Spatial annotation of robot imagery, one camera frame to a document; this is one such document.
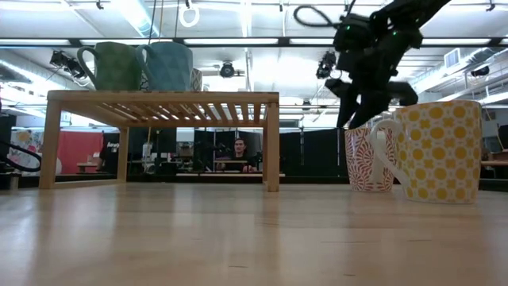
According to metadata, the green mug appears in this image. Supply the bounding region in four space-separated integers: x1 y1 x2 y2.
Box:
76 41 143 91

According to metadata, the colourful patterned cloth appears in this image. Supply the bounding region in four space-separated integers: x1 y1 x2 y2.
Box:
10 129 44 176

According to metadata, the black room divider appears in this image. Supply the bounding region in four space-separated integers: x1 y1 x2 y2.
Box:
126 126 347 176

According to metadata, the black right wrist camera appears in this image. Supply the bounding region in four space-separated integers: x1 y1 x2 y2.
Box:
332 14 376 55

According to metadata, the black metal table frame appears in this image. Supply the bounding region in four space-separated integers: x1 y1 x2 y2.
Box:
0 172 508 191

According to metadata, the slatted wooden rack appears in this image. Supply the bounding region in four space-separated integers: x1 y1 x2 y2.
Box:
38 89 281 193

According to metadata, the yellow dotted mug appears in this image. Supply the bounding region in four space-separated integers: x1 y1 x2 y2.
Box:
369 99 483 205

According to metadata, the red partition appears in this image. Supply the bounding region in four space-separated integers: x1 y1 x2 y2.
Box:
58 130 104 175

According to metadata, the person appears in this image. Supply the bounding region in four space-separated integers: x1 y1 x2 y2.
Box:
98 132 121 175
216 137 259 174

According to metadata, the white hanging loop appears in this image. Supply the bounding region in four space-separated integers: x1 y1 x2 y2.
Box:
178 3 201 29

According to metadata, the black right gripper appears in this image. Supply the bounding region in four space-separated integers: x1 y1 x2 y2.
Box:
324 47 420 129

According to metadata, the black hanging camera with cable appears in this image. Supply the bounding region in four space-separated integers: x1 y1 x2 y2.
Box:
316 50 341 80
49 50 89 80

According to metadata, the grey diamond pattern mug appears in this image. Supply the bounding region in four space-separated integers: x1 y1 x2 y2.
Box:
190 67 203 92

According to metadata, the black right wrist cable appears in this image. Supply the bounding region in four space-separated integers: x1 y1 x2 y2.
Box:
292 4 358 29

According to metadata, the red swirl pattern mug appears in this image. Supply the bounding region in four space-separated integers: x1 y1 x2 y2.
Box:
344 126 398 193

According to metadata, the black hose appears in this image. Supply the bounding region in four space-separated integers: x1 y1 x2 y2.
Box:
0 141 43 176

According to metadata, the silver ventilation duct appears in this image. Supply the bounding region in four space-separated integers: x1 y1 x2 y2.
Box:
412 46 508 106

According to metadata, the black overhead frame beam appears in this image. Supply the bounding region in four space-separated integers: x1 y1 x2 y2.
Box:
0 36 508 48

